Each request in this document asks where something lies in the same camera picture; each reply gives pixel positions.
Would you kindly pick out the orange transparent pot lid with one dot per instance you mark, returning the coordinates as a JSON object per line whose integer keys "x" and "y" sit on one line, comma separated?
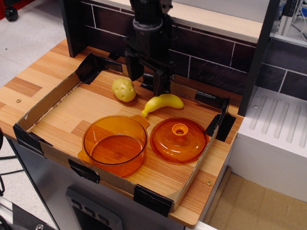
{"x": 178, "y": 140}

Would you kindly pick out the orange transparent pot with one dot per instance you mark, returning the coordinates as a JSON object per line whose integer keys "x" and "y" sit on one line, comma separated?
{"x": 116, "y": 144}

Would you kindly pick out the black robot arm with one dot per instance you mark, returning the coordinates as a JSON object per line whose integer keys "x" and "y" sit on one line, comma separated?
{"x": 151, "y": 12}

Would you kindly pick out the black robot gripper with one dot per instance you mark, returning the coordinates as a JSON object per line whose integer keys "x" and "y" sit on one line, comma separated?
{"x": 150, "y": 47}

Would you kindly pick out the dark shelf post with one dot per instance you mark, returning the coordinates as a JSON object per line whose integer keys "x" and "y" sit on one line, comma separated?
{"x": 264, "y": 38}

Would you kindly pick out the cardboard fence with black tape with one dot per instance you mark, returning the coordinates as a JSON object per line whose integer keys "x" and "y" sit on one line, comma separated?
{"x": 150, "y": 149}

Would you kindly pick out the black chair caster wheel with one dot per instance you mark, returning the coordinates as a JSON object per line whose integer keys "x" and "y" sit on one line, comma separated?
{"x": 11, "y": 13}

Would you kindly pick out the light wooden shelf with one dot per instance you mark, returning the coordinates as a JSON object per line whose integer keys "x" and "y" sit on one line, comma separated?
{"x": 116, "y": 16}

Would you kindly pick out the yellow plastic banana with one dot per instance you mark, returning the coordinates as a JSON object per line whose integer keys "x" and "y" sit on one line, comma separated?
{"x": 164, "y": 100}

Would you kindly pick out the white toy sink drainboard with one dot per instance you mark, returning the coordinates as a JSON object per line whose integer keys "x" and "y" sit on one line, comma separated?
{"x": 271, "y": 145}

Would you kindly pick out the yellow plastic potato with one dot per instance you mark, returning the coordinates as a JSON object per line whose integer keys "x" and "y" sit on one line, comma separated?
{"x": 124, "y": 89}

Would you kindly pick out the grey toy oven front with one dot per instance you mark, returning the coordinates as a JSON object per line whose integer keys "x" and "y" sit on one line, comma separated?
{"x": 90, "y": 215}

